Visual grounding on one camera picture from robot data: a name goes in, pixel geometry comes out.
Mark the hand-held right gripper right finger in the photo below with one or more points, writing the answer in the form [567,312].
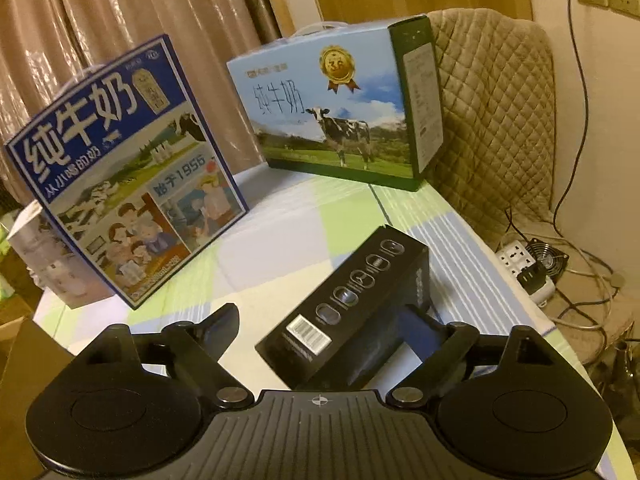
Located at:
[422,327]

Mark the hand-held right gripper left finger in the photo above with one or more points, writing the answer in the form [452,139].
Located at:
[216,331]

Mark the black product box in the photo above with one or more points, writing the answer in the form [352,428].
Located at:
[360,300]

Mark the brown cardboard box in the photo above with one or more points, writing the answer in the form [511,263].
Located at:
[30,360]

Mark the white power strip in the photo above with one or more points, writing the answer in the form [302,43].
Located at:
[522,270]

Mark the black plug adapter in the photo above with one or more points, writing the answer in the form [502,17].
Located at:
[534,278]

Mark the checked tablecloth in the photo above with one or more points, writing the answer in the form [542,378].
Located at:
[310,230]

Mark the small black fan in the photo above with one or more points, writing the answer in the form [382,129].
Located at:
[549,258]

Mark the white product box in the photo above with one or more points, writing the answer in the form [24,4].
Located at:
[50,260]

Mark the dark blue milk carton box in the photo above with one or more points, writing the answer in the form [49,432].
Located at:
[125,170]

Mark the chair with quilted beige cover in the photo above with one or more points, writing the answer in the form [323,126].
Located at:
[495,110]

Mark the light blue cow milk box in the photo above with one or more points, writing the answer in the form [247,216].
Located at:
[335,105]

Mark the pinkish patterned curtain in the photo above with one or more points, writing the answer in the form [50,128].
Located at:
[125,20]

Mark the wooden slats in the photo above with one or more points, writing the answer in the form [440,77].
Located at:
[280,0]

